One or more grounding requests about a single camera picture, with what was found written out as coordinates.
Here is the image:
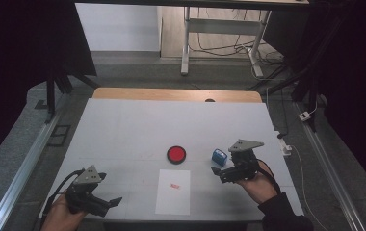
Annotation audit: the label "wooden table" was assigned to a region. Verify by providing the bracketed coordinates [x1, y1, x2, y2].
[92, 87, 263, 104]

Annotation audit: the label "black floor cables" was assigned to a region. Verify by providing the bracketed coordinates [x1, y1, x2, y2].
[189, 8, 285, 81]

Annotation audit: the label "person's left hand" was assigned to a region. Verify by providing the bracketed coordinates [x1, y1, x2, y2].
[40, 193, 88, 231]

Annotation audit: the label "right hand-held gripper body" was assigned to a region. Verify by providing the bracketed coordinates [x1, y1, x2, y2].
[220, 139, 265, 184]

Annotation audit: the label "white cable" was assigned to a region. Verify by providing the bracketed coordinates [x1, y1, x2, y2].
[290, 144, 329, 231]

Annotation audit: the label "black metal stand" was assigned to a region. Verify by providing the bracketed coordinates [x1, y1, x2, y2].
[248, 13, 349, 133]
[44, 70, 100, 124]

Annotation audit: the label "black curtain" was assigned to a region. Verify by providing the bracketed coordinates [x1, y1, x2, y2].
[0, 0, 98, 174]
[262, 0, 366, 200]

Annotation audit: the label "white power strip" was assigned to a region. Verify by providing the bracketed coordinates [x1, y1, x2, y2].
[274, 130, 293, 157]

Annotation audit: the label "left hand-held gripper black cable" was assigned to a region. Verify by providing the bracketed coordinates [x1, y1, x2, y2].
[42, 168, 86, 219]

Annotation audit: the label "blue stamp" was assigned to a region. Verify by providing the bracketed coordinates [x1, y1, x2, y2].
[211, 148, 228, 167]

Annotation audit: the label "white paper sheet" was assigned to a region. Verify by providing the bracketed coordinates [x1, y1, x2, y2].
[155, 168, 192, 216]

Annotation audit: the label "white table cover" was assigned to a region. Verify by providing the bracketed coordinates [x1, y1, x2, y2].
[39, 98, 306, 222]

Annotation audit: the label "aluminium rail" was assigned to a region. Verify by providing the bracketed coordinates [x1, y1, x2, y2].
[295, 102, 366, 231]
[0, 109, 65, 231]

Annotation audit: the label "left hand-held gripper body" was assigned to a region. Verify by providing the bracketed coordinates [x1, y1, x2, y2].
[66, 165, 112, 218]

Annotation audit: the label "person's right hand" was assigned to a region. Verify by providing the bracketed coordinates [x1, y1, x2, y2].
[237, 160, 278, 205]

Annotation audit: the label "white-legged desk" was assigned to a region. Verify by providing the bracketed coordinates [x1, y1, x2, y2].
[74, 0, 310, 78]

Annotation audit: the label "round red ink pad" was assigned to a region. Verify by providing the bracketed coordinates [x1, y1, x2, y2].
[166, 145, 187, 166]

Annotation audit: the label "right hand-held gripper black cable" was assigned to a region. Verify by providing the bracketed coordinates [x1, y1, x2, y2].
[256, 159, 282, 195]

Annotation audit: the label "hand-held gripper black cable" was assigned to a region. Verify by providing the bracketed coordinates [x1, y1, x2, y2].
[256, 159, 282, 195]
[42, 168, 86, 219]

